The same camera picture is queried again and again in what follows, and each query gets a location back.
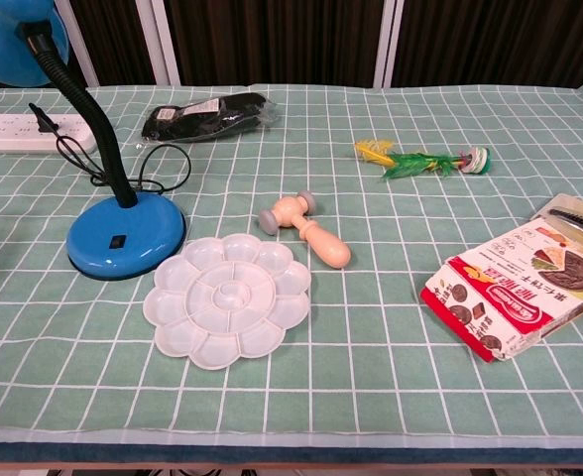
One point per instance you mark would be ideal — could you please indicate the blue desk lamp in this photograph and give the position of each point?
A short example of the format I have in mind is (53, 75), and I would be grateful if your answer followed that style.
(123, 233)

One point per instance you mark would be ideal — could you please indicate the wooden massage roller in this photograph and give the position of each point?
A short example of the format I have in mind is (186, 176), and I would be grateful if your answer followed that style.
(316, 235)

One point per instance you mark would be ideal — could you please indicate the white flower-shaped paint palette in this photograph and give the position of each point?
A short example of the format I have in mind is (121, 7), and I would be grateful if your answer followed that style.
(227, 300)

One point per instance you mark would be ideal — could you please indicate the green checkered tablecloth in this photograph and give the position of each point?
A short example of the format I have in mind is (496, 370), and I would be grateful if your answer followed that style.
(351, 357)

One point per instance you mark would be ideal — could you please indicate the black item in plastic bag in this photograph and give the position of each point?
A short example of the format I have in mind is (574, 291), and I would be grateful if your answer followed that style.
(207, 119)

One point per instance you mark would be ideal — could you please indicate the feather shuttlecock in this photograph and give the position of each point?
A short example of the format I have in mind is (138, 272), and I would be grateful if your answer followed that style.
(420, 161)

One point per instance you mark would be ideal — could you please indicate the red and white biscuit box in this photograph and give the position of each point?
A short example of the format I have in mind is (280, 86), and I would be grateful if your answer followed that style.
(524, 287)

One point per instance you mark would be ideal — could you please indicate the packaged knife on card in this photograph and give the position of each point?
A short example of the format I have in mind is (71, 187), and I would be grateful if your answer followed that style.
(581, 215)

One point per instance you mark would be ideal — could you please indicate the white power strip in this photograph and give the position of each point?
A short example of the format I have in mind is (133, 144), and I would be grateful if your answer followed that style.
(9, 133)

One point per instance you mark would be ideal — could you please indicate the white frame post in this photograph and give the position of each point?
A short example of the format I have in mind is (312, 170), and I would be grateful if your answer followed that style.
(165, 39)
(386, 42)

